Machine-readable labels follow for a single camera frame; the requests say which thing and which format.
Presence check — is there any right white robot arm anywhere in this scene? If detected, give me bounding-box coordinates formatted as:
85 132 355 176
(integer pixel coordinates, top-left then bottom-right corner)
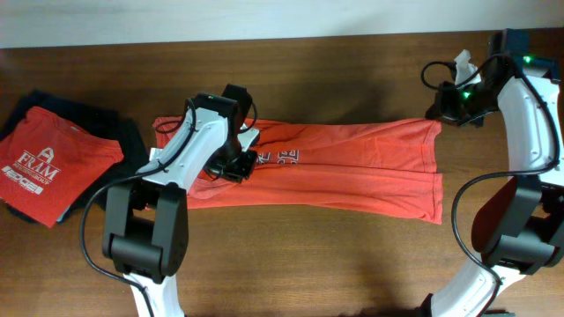
416 54 563 316

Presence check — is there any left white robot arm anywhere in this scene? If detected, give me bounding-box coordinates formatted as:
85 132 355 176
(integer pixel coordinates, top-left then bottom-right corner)
102 85 259 316

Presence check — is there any folded dark navy garment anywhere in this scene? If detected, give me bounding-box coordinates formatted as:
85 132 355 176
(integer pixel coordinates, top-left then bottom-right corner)
1 90 148 224

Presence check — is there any orange McKinney Boyd soccer t-shirt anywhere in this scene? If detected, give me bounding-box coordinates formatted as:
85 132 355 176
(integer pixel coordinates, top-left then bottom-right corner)
152 114 444 226

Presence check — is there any folded red Fram t-shirt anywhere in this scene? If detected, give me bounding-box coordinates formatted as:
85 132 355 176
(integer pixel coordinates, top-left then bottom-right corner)
1 107 123 227

